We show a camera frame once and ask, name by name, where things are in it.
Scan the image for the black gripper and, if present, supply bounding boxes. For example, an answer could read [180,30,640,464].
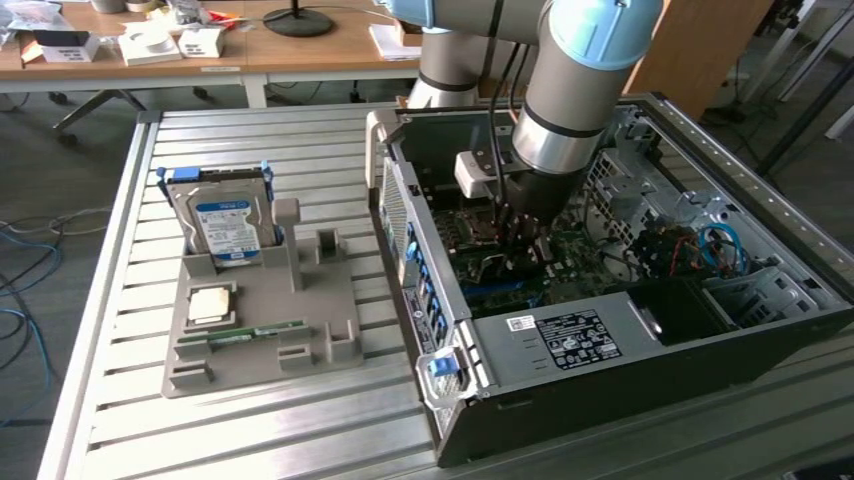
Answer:
[496,167,590,227]

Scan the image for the green motherboard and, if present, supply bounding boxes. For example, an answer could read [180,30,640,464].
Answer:
[426,182,642,319]

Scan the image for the blue expansion slot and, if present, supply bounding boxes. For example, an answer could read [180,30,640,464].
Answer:
[464,281,528,297]

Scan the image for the grey power supply unit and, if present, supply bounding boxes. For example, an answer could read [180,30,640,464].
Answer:
[459,292,662,396]

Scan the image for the wooden cabinet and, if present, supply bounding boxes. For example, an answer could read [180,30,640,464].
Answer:
[610,0,779,121]

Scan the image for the white paper stack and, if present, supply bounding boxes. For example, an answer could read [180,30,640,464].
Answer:
[368,23,426,62]

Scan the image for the grey metal disk bay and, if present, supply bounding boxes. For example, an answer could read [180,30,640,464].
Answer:
[699,264,835,331]

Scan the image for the open black PC case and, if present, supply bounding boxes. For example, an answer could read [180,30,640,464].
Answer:
[364,92,854,469]

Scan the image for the grey parts rack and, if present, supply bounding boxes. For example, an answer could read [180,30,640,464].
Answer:
[159,197,367,400]

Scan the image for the hard disk blue caddy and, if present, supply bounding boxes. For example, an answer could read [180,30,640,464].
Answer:
[156,160,279,267]

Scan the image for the black round lamp base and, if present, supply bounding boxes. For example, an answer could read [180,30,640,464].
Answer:
[261,0,335,39]

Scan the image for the grey metal table legs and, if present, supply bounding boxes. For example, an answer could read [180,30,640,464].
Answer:
[752,0,854,176]

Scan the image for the green RAM stick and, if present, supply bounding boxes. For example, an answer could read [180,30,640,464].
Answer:
[175,321,311,346]

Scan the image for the CPU chip silver lid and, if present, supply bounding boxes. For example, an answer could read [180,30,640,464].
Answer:
[185,285,240,327]

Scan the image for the small white labelled box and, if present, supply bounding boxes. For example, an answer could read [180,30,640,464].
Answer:
[177,27,227,59]

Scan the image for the white box with tape roll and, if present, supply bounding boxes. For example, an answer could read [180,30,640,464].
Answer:
[117,22,183,67]

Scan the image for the grey rolling stand leg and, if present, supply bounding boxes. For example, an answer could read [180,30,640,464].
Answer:
[49,89,152,149]

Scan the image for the white box black lid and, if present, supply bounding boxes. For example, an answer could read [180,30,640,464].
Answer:
[32,29,101,64]

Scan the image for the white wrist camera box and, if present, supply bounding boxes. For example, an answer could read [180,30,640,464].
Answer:
[454,151,515,199]

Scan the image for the CPU socket metal frame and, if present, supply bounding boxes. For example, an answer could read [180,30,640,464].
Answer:
[459,207,510,246]

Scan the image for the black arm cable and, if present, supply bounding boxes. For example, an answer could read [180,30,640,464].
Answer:
[484,0,528,214]

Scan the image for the blue data wire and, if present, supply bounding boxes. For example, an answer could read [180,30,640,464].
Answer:
[698,222,750,277]

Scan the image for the wooden desk white frame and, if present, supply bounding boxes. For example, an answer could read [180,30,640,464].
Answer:
[0,0,612,109]

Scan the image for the white floor cable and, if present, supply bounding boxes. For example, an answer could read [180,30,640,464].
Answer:
[5,207,113,239]

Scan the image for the blue floor cable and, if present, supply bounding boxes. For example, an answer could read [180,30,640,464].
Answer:
[0,227,65,429]

